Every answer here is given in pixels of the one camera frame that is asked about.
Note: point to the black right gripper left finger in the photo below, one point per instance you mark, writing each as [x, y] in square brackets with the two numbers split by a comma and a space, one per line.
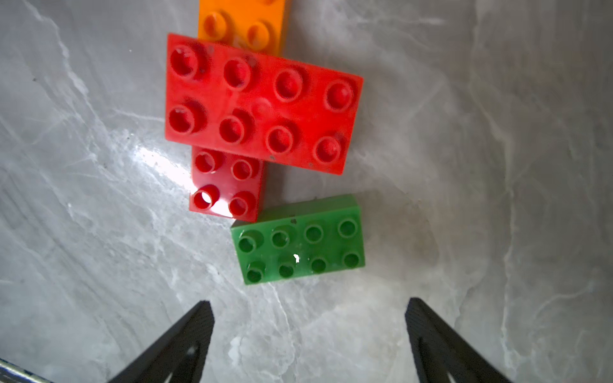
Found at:
[179, 354]

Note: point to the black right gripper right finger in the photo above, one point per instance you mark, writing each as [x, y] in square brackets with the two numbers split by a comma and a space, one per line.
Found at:
[440, 354]

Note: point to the small dark green lego brick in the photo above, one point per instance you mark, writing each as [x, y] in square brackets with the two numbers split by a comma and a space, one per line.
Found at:
[300, 239]

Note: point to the small red lego brick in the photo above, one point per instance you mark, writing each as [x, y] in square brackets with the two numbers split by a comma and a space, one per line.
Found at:
[227, 185]

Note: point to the long red lego brick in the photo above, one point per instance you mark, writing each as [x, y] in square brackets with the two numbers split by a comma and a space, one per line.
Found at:
[258, 105]

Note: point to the small orange upturned lego brick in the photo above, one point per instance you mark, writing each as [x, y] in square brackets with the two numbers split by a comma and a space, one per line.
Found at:
[258, 26]

